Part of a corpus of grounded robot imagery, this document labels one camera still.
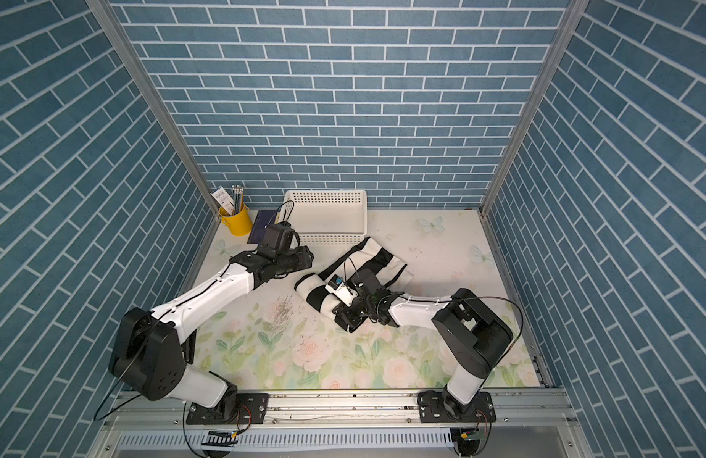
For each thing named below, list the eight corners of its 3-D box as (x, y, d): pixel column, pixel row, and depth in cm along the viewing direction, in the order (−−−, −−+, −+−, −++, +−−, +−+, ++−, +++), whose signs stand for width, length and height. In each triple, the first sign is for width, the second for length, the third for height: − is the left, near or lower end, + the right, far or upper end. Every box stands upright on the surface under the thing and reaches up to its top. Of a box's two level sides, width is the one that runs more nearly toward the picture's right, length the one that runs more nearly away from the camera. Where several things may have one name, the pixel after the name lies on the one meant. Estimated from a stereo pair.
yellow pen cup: (225, 236, 113) (214, 218, 105) (231, 221, 118) (221, 203, 110) (248, 236, 113) (239, 218, 105) (253, 222, 118) (245, 204, 110)
